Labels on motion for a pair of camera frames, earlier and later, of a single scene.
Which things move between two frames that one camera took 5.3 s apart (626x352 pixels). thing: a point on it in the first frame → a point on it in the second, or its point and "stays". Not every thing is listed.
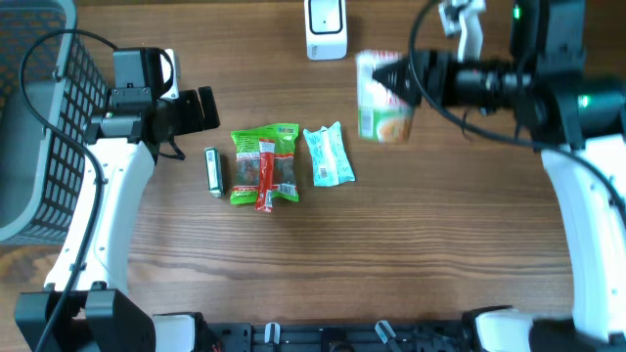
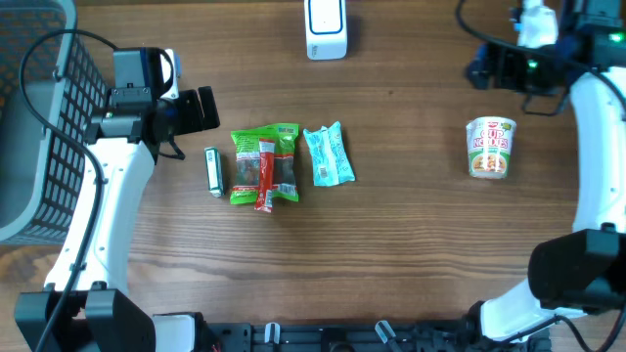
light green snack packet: [329, 159] stays
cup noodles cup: [383, 115] → [490, 145]
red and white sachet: [264, 198] stays
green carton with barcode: [214, 171] stays
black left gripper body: [189, 116] stays
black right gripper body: [445, 88] → [515, 71]
